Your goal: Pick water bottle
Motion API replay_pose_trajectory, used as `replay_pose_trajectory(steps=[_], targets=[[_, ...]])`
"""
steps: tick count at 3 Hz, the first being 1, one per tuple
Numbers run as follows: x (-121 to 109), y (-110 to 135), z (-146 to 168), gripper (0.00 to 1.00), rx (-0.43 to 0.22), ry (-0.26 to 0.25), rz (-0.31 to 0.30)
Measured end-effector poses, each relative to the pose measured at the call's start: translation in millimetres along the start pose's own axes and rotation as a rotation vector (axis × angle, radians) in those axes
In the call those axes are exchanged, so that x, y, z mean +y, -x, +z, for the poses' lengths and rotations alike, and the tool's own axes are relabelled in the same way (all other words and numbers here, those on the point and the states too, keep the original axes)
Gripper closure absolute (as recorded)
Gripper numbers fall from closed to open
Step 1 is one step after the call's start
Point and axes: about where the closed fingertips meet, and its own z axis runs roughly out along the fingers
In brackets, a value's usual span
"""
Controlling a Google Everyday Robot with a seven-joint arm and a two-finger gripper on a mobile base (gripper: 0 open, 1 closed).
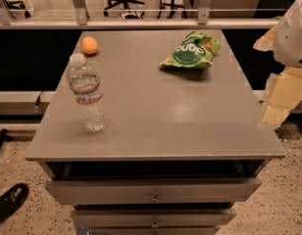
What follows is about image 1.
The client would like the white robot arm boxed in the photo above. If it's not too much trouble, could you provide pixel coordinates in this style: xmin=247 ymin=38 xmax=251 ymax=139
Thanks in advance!
xmin=253 ymin=0 xmax=302 ymax=130

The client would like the clear plastic water bottle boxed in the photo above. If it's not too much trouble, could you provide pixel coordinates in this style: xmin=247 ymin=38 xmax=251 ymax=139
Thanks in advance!
xmin=67 ymin=53 xmax=109 ymax=131

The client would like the green snack bag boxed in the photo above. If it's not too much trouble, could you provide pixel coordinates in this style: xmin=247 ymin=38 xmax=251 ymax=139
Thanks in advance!
xmin=161 ymin=31 xmax=221 ymax=69

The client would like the grey drawer cabinet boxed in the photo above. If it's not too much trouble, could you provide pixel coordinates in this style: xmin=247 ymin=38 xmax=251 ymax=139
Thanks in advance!
xmin=26 ymin=30 xmax=284 ymax=235

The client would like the top grey drawer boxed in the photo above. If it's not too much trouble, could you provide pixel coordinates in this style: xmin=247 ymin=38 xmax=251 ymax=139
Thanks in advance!
xmin=46 ymin=178 xmax=261 ymax=206

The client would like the grey drawer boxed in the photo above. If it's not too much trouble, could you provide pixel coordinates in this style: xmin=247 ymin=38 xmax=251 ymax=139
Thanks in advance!
xmin=72 ymin=210 xmax=236 ymax=228
xmin=46 ymin=178 xmax=261 ymax=206

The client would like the orange fruit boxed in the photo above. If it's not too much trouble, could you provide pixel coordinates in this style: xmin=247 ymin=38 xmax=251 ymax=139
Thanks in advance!
xmin=81 ymin=36 xmax=98 ymax=55

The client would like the metal glass railing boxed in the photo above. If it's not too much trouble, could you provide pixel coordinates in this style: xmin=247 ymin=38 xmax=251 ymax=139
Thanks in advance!
xmin=0 ymin=0 xmax=280 ymax=30

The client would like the black pole on floor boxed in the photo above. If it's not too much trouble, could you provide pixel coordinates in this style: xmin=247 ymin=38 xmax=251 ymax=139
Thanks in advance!
xmin=0 ymin=128 xmax=9 ymax=149

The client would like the black leather shoe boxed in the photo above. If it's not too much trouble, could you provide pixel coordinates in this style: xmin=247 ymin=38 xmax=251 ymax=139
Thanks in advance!
xmin=0 ymin=183 xmax=28 ymax=223

